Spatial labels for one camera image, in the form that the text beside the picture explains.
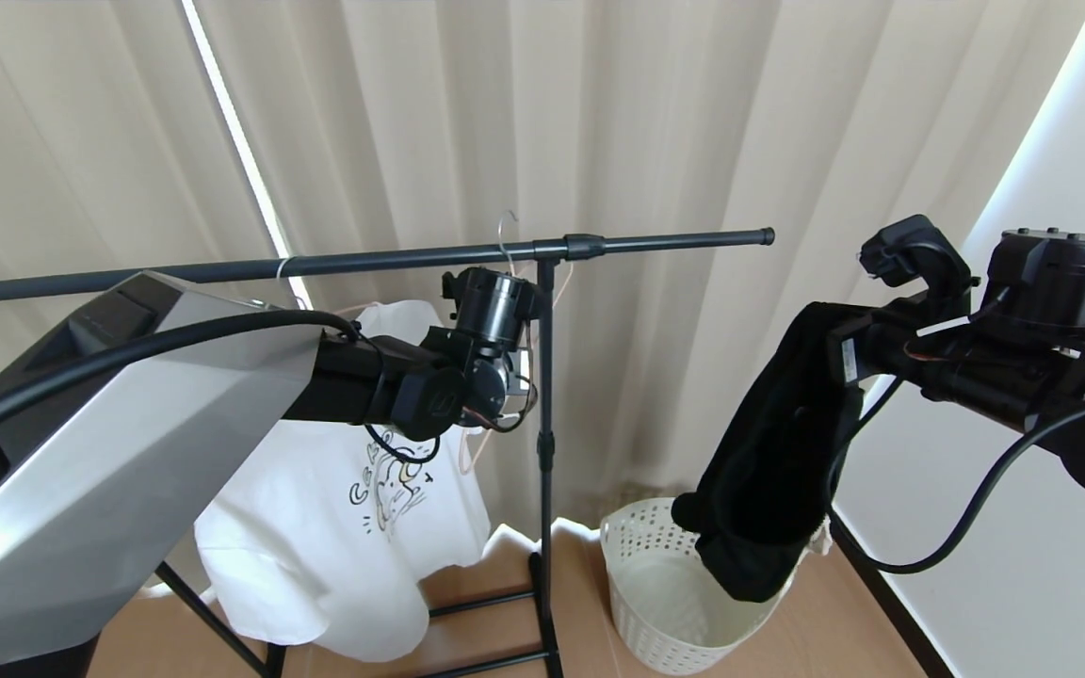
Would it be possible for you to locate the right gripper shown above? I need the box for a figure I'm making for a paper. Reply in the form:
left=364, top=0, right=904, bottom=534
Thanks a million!
left=825, top=299, right=941, bottom=391

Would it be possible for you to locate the black garment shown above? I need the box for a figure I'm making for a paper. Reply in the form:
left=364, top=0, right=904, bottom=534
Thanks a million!
left=671, top=300, right=869, bottom=605

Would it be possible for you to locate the pink clothes hanger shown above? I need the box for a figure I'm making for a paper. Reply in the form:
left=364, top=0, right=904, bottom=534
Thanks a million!
left=456, top=211, right=575, bottom=474
left=274, top=255, right=385, bottom=323

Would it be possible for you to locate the white printed sleeveless top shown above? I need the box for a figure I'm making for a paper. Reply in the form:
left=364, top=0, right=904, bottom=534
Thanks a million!
left=193, top=299, right=493, bottom=665

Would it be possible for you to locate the white laundry basket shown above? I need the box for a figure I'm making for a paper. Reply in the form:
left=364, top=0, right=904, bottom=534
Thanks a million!
left=598, top=496, right=833, bottom=677

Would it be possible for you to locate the black clothes rack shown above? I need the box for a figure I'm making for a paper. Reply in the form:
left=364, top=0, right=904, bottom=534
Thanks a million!
left=0, top=227, right=776, bottom=678

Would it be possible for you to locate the beige curtain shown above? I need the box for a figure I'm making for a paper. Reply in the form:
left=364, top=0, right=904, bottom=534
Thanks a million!
left=0, top=0, right=1085, bottom=604

